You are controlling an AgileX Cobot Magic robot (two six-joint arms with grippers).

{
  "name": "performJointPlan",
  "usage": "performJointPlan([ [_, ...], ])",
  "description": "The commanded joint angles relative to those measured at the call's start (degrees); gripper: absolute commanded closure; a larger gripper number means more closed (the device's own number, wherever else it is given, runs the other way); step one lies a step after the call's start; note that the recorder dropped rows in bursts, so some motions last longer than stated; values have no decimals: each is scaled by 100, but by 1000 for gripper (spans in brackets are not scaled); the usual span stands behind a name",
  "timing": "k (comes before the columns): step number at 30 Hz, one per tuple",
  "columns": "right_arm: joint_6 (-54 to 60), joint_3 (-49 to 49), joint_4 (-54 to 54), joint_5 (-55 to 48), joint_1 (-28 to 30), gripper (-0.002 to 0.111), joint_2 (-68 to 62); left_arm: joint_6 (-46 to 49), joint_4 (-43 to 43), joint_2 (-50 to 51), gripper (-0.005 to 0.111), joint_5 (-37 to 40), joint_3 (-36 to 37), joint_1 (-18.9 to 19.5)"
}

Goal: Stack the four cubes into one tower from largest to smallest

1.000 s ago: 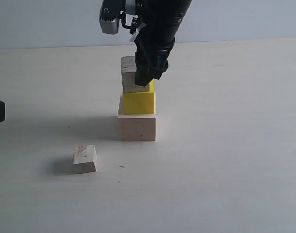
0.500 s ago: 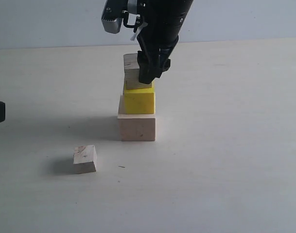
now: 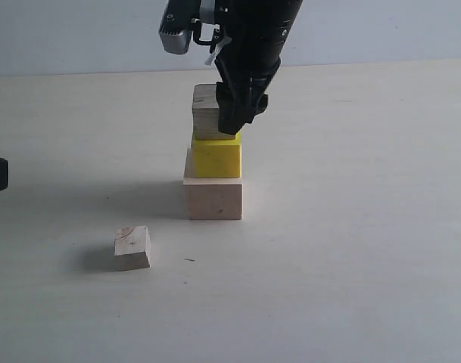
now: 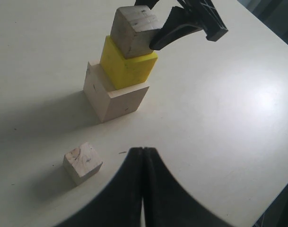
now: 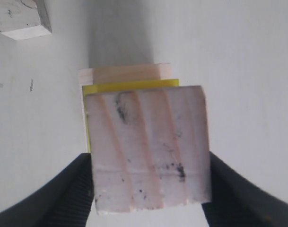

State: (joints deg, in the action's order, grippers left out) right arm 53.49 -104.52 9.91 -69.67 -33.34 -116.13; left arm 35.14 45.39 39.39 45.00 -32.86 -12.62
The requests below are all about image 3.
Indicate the small wooden cube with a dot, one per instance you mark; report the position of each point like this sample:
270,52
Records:
132,248

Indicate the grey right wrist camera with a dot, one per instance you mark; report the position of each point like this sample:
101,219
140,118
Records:
175,29

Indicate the medium wooden cube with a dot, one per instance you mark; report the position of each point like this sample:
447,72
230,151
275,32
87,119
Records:
205,111

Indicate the large pale wooden cube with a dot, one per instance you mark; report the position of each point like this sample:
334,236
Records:
211,198

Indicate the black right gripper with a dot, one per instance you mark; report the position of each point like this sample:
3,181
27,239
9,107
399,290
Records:
258,31

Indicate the yellow cube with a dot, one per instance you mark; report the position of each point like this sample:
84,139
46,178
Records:
219,158

